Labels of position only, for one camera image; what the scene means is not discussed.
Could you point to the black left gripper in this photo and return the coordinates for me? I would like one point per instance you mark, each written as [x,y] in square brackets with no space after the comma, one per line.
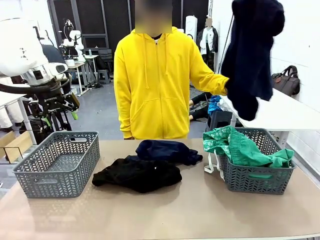
[51,103]

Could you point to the black garment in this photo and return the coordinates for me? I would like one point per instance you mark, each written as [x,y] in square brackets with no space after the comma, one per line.
[140,175]

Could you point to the dark navy garment with label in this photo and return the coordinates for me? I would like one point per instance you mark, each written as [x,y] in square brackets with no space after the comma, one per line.
[250,62]

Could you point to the person's right forearm yellow sleeve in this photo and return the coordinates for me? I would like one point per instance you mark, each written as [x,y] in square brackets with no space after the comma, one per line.
[125,117]

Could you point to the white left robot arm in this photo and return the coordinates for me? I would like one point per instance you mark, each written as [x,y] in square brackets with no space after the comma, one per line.
[17,50]

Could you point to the person's left forearm yellow sleeve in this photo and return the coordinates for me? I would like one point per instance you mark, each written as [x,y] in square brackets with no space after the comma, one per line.
[212,82]

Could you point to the person's right hand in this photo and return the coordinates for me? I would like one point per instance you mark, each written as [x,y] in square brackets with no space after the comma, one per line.
[129,137]

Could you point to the black equipment bag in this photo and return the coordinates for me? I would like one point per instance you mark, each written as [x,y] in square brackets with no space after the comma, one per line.
[37,130]

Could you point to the cardboard box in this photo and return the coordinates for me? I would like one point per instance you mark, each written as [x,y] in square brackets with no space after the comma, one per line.
[17,145]

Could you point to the white background workbench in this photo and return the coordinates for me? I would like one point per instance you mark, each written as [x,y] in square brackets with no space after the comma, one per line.
[75,65]

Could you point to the bystander in olive shirt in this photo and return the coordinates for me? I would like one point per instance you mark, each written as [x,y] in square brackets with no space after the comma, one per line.
[5,117]

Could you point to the white desk with metal leg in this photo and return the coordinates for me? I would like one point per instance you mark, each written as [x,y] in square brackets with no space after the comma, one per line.
[7,100]

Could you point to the grey plastic lattice basket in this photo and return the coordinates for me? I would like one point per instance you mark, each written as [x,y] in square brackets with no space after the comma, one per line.
[62,180]
[257,182]

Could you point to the bystander in dark shirt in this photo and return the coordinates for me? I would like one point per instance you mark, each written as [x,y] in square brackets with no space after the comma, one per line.
[53,55]

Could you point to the black office chair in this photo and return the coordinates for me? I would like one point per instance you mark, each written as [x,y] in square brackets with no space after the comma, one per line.
[105,56]

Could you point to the person in yellow hoodie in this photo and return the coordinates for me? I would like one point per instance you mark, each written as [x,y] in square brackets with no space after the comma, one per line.
[150,87]

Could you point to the navy blue garment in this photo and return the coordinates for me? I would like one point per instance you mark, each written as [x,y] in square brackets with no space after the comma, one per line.
[162,150]

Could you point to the blue cloth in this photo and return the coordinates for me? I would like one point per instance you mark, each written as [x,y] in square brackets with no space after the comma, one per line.
[215,105]

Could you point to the white tower appliance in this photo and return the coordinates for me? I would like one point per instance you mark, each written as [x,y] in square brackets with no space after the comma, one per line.
[191,26]

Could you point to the dark grey plastic step stool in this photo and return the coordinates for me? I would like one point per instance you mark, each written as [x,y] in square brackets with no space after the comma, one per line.
[220,120]

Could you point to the mannequin with black white jacket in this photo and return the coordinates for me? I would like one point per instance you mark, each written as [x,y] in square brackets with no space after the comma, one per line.
[208,37]

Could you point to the black light stand poles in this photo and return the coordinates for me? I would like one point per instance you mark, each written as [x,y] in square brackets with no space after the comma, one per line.
[227,42]

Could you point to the white side table leg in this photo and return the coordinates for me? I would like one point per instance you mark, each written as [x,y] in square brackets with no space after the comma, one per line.
[281,136]

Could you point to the white table with leg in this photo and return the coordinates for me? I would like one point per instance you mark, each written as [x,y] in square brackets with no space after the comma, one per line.
[287,115]

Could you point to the brown leather handbag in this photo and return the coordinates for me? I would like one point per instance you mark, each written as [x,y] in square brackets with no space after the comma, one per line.
[287,83]

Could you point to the brown left wrist camera box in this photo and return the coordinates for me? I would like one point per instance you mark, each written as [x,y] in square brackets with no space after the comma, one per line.
[73,100]

